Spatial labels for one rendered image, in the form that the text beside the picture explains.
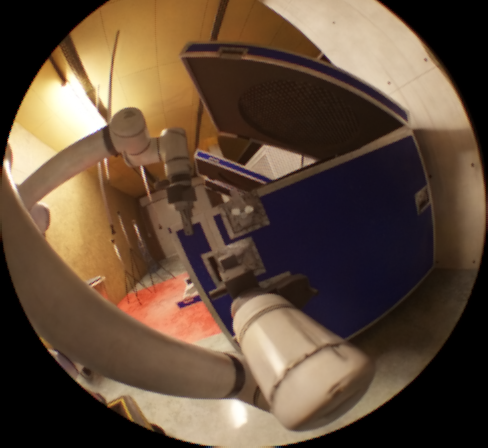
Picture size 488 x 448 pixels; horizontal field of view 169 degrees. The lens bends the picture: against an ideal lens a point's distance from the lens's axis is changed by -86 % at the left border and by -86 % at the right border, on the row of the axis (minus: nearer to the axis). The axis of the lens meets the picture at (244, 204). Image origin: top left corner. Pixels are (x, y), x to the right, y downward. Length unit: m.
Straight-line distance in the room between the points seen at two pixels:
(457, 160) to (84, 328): 1.34
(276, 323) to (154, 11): 2.49
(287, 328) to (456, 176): 1.19
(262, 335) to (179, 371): 0.10
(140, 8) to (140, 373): 2.46
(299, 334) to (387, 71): 1.27
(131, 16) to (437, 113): 2.72
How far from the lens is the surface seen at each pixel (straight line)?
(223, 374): 0.25
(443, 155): 1.20
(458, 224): 1.33
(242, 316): 0.21
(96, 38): 2.51
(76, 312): 0.17
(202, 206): 7.88
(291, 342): 0.15
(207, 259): 0.54
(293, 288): 0.26
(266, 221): 0.49
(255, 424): 1.02
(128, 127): 0.42
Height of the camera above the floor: 0.93
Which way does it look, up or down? level
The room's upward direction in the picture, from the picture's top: 22 degrees counter-clockwise
